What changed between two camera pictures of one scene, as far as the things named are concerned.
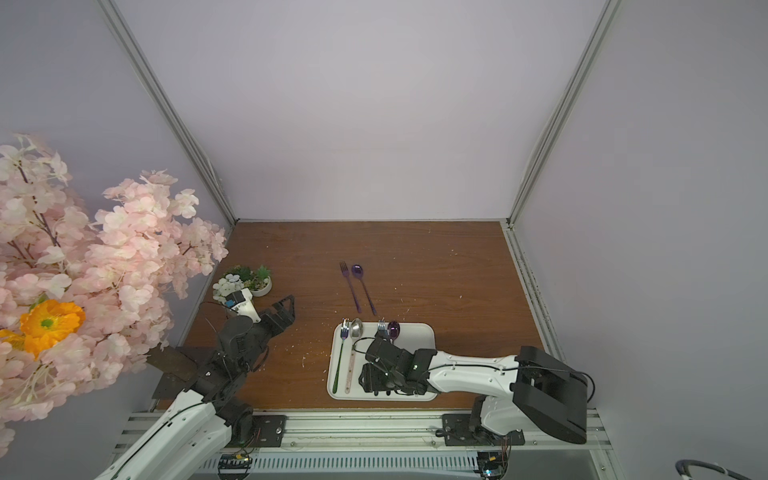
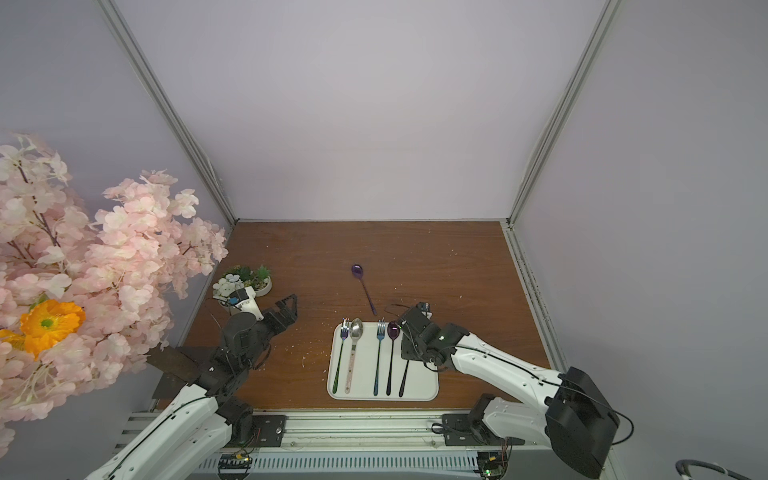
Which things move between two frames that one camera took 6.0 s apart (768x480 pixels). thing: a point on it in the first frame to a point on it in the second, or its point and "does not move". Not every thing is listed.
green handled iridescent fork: x=344 y=329 does not move
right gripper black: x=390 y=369 to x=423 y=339
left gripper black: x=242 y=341 does not move
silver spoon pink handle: x=356 y=333 does not move
